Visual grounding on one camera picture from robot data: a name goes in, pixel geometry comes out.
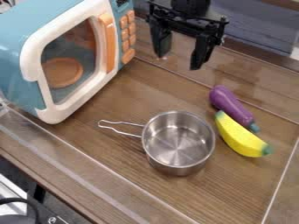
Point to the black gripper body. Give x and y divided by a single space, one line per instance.
188 17

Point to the blue toy microwave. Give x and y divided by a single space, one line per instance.
62 48

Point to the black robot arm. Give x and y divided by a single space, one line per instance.
191 18

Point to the yellow toy banana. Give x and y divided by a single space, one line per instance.
239 139

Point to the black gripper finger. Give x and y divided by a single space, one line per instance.
161 37
204 44

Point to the purple toy eggplant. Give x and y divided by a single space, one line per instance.
224 101

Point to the black table leg bracket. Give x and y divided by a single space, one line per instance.
48 217

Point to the silver pot with handle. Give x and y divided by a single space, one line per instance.
177 141

